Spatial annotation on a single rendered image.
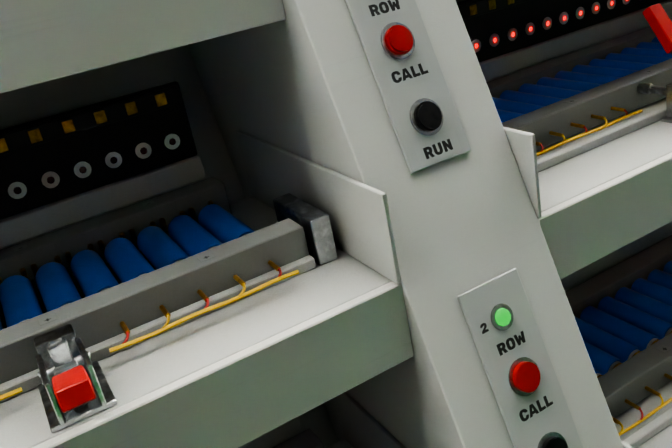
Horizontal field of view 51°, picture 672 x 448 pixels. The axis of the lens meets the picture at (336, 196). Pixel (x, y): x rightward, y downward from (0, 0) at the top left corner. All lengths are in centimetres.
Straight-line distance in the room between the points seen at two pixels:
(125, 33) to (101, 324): 14
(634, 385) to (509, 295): 17
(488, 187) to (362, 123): 8
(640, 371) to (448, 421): 20
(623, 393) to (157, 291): 33
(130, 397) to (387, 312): 13
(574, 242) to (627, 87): 17
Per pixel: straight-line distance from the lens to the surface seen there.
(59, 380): 28
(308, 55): 37
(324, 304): 36
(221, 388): 34
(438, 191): 38
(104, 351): 37
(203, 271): 37
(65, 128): 48
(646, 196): 48
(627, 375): 54
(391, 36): 38
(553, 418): 41
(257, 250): 38
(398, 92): 37
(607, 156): 49
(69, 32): 35
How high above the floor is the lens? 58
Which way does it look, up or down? 1 degrees down
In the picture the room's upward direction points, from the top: 21 degrees counter-clockwise
